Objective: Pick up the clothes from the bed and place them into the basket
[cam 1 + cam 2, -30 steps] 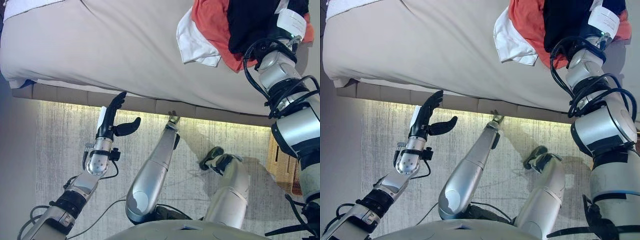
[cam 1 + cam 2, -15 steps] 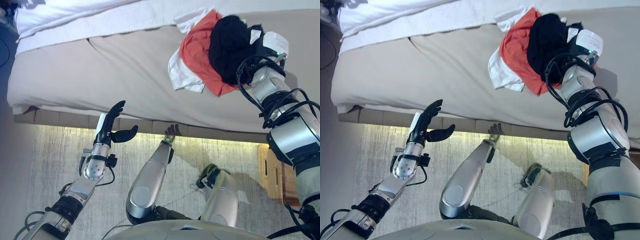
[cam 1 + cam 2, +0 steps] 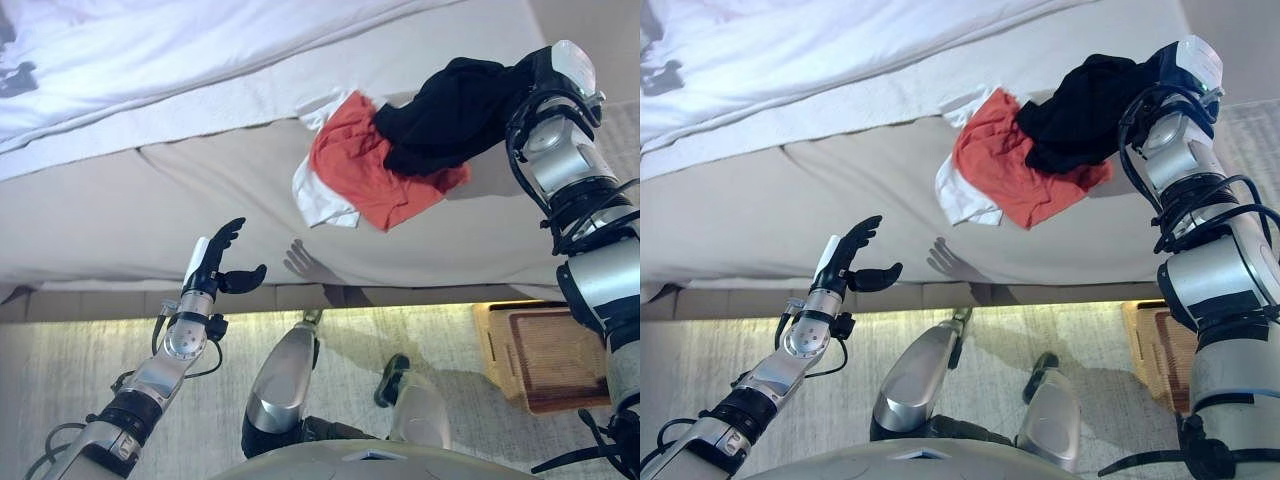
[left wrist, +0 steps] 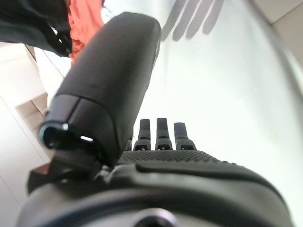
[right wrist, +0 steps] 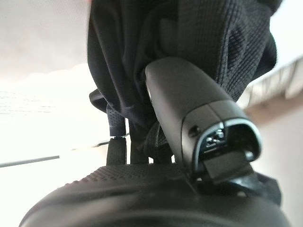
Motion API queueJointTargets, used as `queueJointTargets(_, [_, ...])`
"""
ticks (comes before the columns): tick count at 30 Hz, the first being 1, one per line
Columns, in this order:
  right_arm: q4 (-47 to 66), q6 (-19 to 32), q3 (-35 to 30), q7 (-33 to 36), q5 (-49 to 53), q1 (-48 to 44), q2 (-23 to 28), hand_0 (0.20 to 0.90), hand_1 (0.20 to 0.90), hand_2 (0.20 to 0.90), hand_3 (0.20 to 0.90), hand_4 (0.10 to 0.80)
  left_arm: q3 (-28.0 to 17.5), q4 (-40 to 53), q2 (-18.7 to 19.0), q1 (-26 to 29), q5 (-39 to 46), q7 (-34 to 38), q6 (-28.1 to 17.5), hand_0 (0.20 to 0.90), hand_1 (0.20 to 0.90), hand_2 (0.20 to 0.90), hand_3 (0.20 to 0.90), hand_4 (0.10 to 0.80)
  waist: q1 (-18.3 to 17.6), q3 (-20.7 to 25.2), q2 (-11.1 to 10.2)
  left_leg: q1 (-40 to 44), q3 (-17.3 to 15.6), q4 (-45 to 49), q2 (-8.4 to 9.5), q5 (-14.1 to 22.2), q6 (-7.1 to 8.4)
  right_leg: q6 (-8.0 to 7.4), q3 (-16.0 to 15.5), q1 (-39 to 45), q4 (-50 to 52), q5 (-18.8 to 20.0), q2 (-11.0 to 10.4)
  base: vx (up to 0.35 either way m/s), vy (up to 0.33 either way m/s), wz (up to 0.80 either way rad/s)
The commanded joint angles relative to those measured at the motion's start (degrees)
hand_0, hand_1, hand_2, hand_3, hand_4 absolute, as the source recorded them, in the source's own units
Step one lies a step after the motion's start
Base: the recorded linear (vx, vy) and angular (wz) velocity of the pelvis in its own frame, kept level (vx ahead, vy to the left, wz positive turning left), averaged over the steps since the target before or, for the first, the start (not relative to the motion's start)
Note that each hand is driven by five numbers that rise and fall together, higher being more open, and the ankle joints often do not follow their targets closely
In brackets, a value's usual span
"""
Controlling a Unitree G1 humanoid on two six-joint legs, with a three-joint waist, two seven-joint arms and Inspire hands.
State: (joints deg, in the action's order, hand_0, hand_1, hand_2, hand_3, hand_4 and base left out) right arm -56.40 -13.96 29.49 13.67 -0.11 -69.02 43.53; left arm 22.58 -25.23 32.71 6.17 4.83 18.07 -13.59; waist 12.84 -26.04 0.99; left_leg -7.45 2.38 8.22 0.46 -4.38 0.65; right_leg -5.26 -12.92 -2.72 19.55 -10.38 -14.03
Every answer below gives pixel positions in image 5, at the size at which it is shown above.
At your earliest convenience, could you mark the black mesh garment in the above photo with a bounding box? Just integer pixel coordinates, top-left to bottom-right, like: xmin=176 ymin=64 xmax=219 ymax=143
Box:
xmin=87 ymin=0 xmax=279 ymax=164

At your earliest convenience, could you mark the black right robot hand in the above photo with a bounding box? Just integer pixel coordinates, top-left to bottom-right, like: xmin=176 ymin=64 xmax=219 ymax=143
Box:
xmin=18 ymin=56 xmax=292 ymax=227

